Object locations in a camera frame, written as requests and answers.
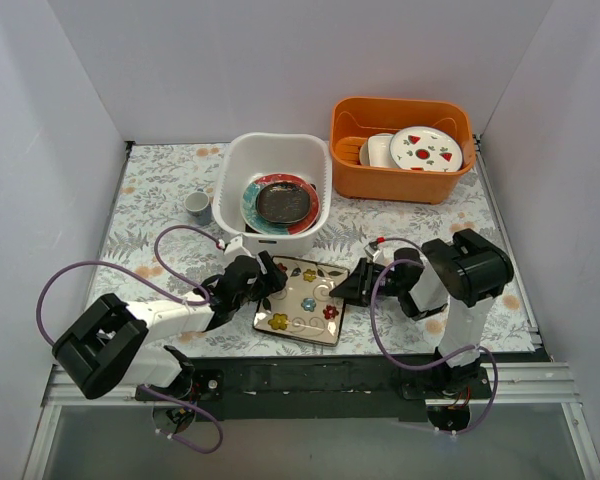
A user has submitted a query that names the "square cream floral plate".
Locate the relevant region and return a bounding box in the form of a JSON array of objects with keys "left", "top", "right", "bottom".
[{"left": 253, "top": 256, "right": 349, "bottom": 347}]

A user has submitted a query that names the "black square floral plate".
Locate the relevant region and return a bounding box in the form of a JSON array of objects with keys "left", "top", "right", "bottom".
[{"left": 244, "top": 182, "right": 320, "bottom": 234}]

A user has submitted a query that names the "red rimmed round plate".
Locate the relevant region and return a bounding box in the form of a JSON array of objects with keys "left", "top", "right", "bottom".
[{"left": 240, "top": 173, "right": 320, "bottom": 235}]

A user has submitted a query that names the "black bowl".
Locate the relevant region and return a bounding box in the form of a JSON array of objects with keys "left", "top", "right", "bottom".
[{"left": 254, "top": 183, "right": 314, "bottom": 226}]

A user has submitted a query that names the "clear pink glass plate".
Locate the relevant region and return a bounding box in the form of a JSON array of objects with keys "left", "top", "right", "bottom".
[{"left": 254, "top": 181, "right": 315, "bottom": 225}]

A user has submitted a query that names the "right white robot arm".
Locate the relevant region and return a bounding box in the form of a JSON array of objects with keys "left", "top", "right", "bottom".
[{"left": 330, "top": 228, "right": 514, "bottom": 398}]

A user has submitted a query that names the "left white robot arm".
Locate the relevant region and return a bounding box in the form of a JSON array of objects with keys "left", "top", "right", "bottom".
[{"left": 51, "top": 251, "right": 287, "bottom": 400}]

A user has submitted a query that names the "round white dish in bin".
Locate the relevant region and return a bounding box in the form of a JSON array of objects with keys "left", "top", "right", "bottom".
[{"left": 358, "top": 141, "right": 370, "bottom": 166}]

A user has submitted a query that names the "white plastic bin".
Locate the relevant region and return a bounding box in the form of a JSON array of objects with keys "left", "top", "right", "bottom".
[{"left": 212, "top": 132, "right": 332, "bottom": 256}]

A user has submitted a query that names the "orange plastic bin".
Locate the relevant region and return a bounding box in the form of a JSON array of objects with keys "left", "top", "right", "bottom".
[{"left": 330, "top": 97, "right": 476, "bottom": 204}]

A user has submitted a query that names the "small white cup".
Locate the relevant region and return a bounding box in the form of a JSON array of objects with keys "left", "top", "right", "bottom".
[{"left": 184, "top": 191, "right": 212, "bottom": 226}]

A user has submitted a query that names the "white watermelon pattern plate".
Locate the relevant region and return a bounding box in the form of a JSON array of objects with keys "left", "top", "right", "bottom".
[{"left": 390, "top": 126, "right": 463, "bottom": 173}]

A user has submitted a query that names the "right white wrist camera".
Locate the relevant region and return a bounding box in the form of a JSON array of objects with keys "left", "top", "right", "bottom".
[{"left": 364, "top": 237, "right": 386, "bottom": 265}]

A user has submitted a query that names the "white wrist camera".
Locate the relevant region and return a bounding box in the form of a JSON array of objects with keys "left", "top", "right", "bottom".
[
  {"left": 223, "top": 235, "right": 253, "bottom": 263},
  {"left": 364, "top": 237, "right": 386, "bottom": 265}
]

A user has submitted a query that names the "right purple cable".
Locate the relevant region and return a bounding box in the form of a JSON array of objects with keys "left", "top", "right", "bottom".
[{"left": 369, "top": 237, "right": 499, "bottom": 436}]

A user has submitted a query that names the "purple cable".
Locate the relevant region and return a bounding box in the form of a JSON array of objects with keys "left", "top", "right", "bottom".
[
  {"left": 369, "top": 237, "right": 499, "bottom": 436},
  {"left": 36, "top": 224, "right": 226, "bottom": 455}
]

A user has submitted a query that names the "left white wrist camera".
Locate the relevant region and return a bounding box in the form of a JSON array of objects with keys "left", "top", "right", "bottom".
[{"left": 223, "top": 235, "right": 253, "bottom": 263}]

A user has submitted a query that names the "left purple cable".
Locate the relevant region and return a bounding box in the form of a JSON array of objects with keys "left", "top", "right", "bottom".
[{"left": 36, "top": 224, "right": 226, "bottom": 455}]

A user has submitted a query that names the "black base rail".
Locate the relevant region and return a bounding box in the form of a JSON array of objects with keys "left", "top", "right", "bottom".
[{"left": 134, "top": 353, "right": 496, "bottom": 421}]

